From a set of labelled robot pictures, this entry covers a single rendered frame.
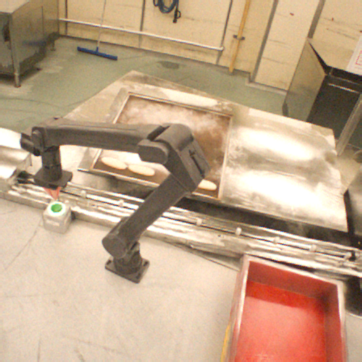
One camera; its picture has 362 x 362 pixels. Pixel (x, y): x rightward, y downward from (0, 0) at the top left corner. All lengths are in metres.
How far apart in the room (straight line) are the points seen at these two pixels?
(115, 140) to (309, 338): 0.79
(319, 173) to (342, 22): 3.45
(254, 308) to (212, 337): 0.17
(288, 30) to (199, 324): 3.81
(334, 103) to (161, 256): 2.05
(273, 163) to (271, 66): 3.13
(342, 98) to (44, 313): 2.46
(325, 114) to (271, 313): 2.02
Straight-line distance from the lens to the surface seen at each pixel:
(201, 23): 4.67
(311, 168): 1.50
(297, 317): 1.12
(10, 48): 3.72
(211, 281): 1.09
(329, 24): 4.75
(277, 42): 4.40
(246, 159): 1.41
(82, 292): 1.03
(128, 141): 0.72
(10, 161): 1.31
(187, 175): 0.66
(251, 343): 1.02
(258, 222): 1.31
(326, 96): 2.77
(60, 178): 1.02
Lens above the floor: 1.71
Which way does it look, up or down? 40 degrees down
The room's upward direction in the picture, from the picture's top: 12 degrees clockwise
